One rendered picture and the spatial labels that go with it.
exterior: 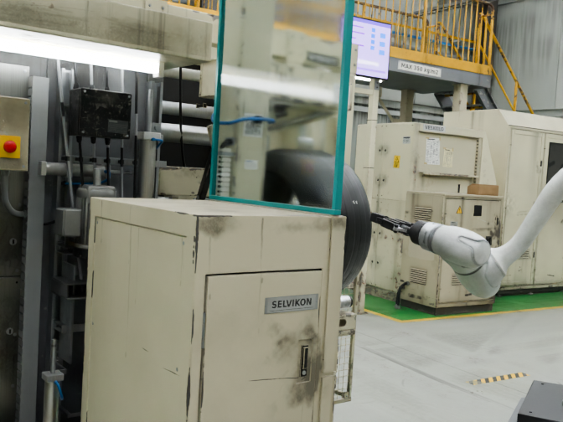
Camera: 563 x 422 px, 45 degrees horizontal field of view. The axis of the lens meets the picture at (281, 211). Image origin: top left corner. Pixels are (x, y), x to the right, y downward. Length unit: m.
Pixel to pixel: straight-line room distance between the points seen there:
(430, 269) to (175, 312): 5.84
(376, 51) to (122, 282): 5.39
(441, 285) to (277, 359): 5.69
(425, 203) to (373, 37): 1.79
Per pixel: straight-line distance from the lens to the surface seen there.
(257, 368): 1.48
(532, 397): 2.21
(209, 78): 2.70
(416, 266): 7.28
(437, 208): 7.06
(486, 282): 2.10
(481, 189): 7.50
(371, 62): 6.73
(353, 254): 2.34
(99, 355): 1.80
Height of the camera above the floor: 1.36
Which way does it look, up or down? 3 degrees down
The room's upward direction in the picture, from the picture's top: 3 degrees clockwise
